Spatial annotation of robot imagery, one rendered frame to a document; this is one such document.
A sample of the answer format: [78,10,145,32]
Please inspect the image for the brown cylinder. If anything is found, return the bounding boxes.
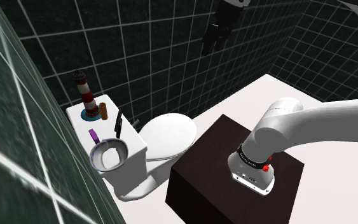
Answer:
[99,102,109,121]

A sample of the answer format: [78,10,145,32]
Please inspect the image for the purple flat stick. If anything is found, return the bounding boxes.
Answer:
[88,129,100,145]

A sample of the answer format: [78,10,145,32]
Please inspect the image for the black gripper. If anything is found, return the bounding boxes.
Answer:
[201,0,245,57]

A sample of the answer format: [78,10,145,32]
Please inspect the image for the white toilet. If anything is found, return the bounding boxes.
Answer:
[65,94,197,202]

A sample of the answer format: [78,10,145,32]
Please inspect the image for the red white lighthouse figure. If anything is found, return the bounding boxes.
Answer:
[72,69,102,121]

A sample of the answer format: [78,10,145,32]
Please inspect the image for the white bowl blue dotted rim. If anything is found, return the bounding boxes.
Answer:
[89,138,129,172]

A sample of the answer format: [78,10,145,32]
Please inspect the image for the dark brown robot stand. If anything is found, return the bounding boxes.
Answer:
[165,113,305,224]

